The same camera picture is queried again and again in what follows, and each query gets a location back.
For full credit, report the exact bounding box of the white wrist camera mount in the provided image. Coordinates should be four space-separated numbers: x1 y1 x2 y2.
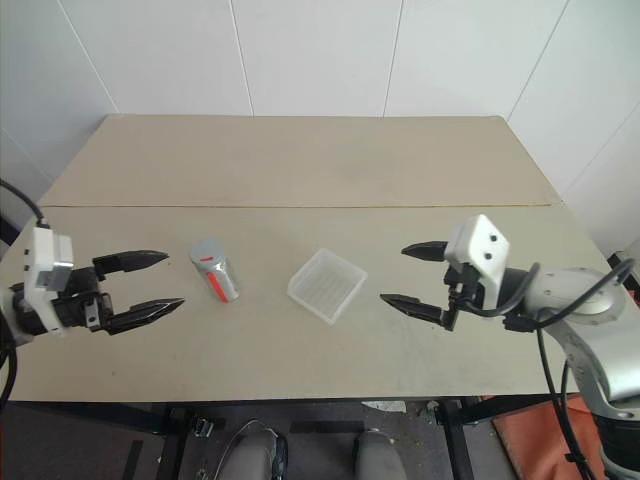
443 214 511 312
21 226 77 340

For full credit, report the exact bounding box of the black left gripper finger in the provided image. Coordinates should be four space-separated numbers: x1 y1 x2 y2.
105 297 187 337
92 249 170 282

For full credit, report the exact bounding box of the white tape scrap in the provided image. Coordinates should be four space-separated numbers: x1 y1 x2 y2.
364 399 408 414

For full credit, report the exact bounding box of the clear square plastic container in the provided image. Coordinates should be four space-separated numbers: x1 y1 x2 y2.
286 246 369 327

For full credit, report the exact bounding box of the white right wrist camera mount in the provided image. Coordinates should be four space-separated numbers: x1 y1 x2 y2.
443 214 511 312

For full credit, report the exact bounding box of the black object beside table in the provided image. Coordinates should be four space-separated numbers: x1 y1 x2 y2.
606 249 640 292

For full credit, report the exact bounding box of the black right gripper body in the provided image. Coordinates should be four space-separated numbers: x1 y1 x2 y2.
442 262 489 315

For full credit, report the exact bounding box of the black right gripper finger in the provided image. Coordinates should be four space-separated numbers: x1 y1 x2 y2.
379 292 460 333
400 240 450 264

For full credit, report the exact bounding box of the orange cloth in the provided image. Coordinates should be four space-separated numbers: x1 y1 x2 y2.
491 393 604 480

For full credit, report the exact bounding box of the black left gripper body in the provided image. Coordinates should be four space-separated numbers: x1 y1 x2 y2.
50 265 116 335

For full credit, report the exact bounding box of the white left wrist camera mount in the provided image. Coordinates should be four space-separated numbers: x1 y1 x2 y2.
21 226 77 340

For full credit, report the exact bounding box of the black table frame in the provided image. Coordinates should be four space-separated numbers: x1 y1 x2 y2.
0 393 556 480

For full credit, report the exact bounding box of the silver red pouch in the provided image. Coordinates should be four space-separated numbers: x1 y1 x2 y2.
191 253 240 305

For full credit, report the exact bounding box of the grey rounded shape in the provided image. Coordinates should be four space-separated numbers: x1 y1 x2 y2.
227 419 290 480
355 430 402 480

